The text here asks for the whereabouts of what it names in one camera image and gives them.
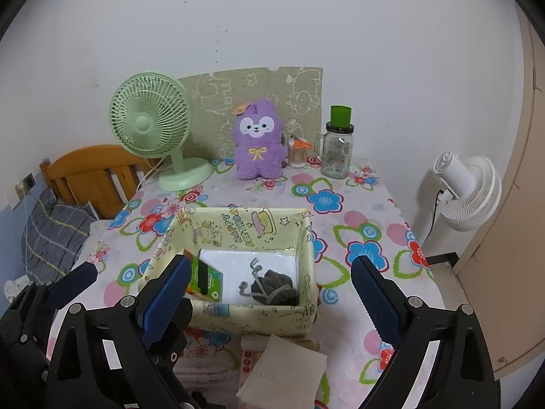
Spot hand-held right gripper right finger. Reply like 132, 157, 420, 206
351, 256, 500, 409

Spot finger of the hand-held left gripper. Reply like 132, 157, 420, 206
0, 262, 99, 393
147, 297, 202, 409

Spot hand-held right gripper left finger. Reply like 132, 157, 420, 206
45, 256, 193, 409

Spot yellow cartoon print storage box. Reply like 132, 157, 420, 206
140, 207, 318, 338

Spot white tissue pack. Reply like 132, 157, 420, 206
236, 334, 328, 409

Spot pink striped packet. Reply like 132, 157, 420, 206
175, 349, 243, 395

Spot grey plaid pillow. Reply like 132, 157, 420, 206
21, 187, 99, 285

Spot green packet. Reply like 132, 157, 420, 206
185, 258, 224, 302

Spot crumpled white cloth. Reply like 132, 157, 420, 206
4, 276, 31, 304

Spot floral tablecloth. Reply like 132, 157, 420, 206
79, 157, 446, 409

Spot dark grey socks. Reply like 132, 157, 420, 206
238, 258, 299, 306

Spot wooden bed headboard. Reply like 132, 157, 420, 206
40, 145, 165, 220

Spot white standing fan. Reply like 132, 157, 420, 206
417, 151, 503, 266

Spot glass mug jar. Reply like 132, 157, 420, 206
314, 122, 355, 178

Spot beige wooden wardrobe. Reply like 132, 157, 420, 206
452, 4, 545, 381

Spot clear cotton swab jar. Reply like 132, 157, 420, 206
288, 135, 308, 168

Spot green desk fan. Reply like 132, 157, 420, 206
108, 72, 214, 191

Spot purple plush toy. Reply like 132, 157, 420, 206
231, 99, 287, 180

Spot green plastic cup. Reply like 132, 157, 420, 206
330, 105, 354, 131

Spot printed cardboard sheet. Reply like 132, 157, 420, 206
176, 67, 323, 168

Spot black fan cable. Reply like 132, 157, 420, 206
427, 187, 444, 257

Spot wall socket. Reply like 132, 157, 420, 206
16, 172, 37, 201

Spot white fan cable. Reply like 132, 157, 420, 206
136, 157, 166, 189

